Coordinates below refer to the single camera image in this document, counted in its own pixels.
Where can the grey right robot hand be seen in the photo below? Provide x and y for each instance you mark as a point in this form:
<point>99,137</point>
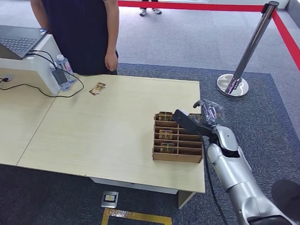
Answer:
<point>212,112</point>

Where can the person's left forearm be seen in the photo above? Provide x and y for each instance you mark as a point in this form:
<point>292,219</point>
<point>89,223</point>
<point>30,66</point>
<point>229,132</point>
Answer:
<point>112,28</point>

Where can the person's right forearm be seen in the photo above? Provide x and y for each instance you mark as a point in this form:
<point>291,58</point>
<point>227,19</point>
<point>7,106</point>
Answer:
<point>40,14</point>

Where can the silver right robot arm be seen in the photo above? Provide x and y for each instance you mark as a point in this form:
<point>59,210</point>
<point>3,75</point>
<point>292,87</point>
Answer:
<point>234,174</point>

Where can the gold brown card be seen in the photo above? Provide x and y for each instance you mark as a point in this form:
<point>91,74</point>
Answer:
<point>97,88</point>
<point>197,116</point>
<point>165,134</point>
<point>165,116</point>
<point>166,148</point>

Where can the wooden card holder rack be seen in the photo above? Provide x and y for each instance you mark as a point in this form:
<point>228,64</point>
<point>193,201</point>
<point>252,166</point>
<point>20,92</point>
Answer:
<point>185,152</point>

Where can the person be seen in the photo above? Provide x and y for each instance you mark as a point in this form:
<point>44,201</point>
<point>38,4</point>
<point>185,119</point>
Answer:
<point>79,34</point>
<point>142,11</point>

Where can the person's left hand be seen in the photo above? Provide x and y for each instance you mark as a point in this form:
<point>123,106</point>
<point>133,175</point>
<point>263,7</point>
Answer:
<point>111,61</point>

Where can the chrome stanchion base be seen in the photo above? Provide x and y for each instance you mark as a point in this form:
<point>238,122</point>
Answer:
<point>242,88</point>

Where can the dark blue carpet rug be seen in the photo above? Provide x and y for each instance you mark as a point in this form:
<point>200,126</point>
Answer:
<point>262,124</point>

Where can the red barrier belt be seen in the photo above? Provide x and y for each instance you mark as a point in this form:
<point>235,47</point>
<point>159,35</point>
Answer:
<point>286,37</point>
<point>187,5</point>

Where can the black round disc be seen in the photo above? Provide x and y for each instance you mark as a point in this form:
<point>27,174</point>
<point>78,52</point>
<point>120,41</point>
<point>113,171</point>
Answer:
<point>287,197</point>

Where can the light wooden desk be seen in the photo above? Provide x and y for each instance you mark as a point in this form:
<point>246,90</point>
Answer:
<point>112,133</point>
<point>19,124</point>

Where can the metal floor socket box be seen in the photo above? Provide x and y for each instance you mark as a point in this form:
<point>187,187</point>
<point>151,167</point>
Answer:
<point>109,199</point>

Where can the clear plastic water bottle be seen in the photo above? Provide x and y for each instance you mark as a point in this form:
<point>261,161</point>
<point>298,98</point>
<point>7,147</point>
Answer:
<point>66,66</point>
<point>65,87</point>

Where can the black power adapter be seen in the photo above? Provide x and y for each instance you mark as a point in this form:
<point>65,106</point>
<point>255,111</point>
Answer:
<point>59,77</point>

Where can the white desk riser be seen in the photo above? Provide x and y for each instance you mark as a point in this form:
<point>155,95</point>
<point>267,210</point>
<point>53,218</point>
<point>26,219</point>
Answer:
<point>40,66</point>

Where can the dark grey laptop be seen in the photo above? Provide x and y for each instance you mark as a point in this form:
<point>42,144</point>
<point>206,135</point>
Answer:
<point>21,38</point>

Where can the chrome stanchion post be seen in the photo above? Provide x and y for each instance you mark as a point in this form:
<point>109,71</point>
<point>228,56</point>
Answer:
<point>252,43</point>

